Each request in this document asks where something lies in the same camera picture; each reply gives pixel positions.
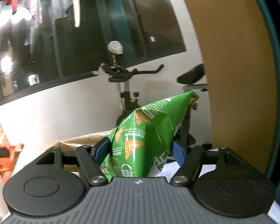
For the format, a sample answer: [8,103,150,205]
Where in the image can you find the cardboard box with plastic liner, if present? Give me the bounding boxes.
[45,128,118,178]

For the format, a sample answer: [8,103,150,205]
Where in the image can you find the orange red snack bag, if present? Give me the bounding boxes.
[0,124,24,185]

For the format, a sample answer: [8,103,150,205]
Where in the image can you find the wooden wardrobe panel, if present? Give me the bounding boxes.
[185,0,277,172]

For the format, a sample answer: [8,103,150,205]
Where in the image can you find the hanging laundry clothes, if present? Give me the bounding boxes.
[0,0,94,28]

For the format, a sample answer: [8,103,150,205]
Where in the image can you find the plaid bed sheet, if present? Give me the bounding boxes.
[157,147,280,223]

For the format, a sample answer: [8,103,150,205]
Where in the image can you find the green chips bag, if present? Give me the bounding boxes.
[100,91,199,180]

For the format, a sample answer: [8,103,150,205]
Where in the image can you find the black exercise bike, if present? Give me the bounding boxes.
[100,63,212,169]

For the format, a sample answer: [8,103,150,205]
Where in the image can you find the white cloth on handlebar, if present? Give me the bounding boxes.
[91,63,107,76]

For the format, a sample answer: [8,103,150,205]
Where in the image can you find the dark window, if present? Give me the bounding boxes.
[0,0,186,106]

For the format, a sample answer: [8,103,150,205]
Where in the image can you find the white bag on pole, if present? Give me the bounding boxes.
[107,41,123,55]

